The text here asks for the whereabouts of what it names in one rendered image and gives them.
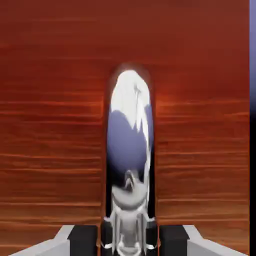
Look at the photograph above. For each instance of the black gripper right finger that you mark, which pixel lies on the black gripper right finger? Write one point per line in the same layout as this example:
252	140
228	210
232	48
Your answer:
172	240

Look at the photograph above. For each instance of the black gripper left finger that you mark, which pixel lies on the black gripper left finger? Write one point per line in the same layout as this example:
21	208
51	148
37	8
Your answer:
82	240

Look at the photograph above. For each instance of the red-brown wooden cabinet door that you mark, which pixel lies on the red-brown wooden cabinet door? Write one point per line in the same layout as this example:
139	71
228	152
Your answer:
50	100

